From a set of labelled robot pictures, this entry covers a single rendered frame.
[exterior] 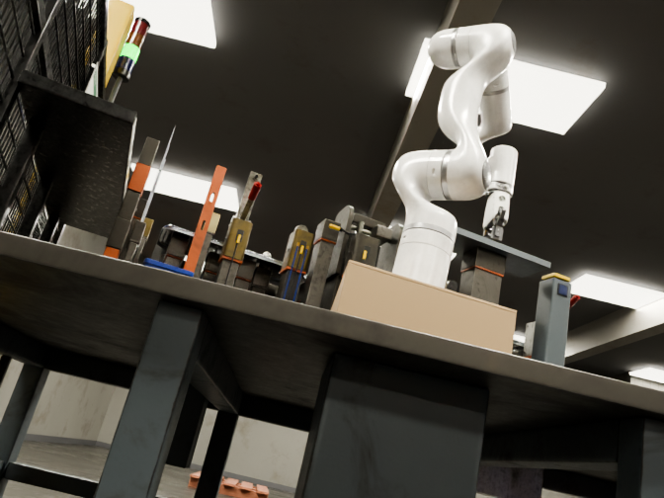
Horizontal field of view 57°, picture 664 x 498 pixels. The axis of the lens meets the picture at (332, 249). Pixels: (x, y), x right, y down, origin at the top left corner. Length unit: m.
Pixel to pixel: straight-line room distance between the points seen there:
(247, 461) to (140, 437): 10.31
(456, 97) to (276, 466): 10.14
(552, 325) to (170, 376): 1.22
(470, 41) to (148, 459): 1.22
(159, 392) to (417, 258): 0.60
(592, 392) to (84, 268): 0.86
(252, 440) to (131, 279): 10.35
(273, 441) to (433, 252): 10.12
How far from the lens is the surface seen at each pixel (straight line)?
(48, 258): 1.11
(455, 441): 1.18
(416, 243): 1.35
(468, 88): 1.58
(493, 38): 1.65
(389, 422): 1.15
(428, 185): 1.45
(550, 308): 1.94
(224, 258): 1.71
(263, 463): 11.35
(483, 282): 1.81
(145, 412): 1.06
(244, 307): 1.02
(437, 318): 1.13
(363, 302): 1.11
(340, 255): 1.73
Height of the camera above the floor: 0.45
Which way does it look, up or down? 20 degrees up
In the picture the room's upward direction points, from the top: 13 degrees clockwise
